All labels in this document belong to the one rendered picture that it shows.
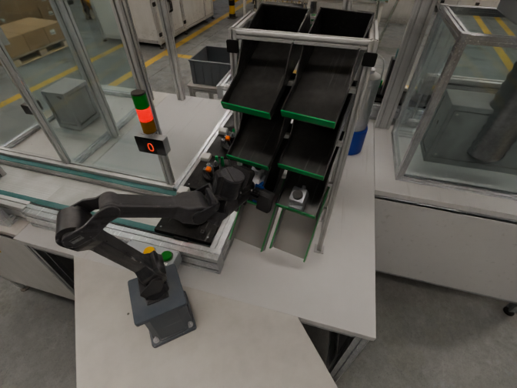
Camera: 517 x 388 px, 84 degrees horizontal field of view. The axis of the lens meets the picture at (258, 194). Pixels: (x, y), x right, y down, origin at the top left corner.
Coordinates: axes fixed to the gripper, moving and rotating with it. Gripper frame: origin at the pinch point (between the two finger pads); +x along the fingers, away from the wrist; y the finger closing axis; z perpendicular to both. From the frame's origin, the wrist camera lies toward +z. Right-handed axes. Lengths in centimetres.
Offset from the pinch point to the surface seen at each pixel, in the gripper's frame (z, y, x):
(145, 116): 3.9, 48.9, 7.0
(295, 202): -3.2, -13.2, 5.4
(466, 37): 48, -40, 69
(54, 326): -145, 107, -16
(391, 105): 11, -25, 128
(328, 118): 24.6, -15.9, 0.2
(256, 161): 7.1, 0.1, 0.9
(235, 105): 22.8, 5.2, -6.2
